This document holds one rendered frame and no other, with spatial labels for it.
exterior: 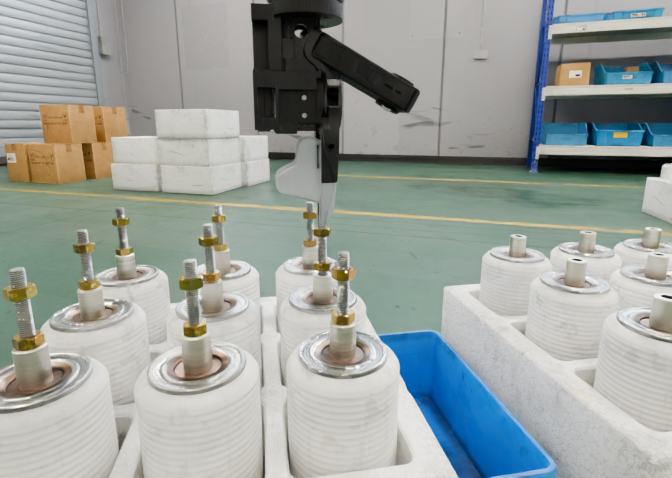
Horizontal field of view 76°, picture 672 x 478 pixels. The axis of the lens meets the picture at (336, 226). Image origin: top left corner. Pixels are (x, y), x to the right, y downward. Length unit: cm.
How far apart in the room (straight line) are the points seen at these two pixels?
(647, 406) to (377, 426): 26
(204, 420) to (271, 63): 30
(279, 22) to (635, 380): 46
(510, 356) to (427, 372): 19
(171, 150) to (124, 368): 264
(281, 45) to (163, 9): 661
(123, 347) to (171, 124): 262
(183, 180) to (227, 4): 379
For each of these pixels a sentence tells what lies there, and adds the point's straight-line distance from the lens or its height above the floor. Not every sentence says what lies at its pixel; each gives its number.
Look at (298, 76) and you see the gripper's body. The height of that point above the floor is 48.
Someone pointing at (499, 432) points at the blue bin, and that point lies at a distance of 59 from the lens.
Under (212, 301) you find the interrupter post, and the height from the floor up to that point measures 26.
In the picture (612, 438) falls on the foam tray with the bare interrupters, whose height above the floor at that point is 17.
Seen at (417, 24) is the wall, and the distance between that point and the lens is 549.
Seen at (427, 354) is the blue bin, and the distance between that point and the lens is 74.
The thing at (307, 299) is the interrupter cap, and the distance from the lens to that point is 49.
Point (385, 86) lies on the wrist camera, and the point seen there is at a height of 48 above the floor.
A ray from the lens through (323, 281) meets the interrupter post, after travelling 47.
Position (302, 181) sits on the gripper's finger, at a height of 39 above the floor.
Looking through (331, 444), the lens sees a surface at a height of 20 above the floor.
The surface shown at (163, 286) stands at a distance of 60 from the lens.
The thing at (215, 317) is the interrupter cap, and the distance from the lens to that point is 45.
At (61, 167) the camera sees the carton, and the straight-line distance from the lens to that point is 397.
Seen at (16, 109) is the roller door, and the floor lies 62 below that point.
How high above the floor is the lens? 44
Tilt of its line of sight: 13 degrees down
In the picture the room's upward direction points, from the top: straight up
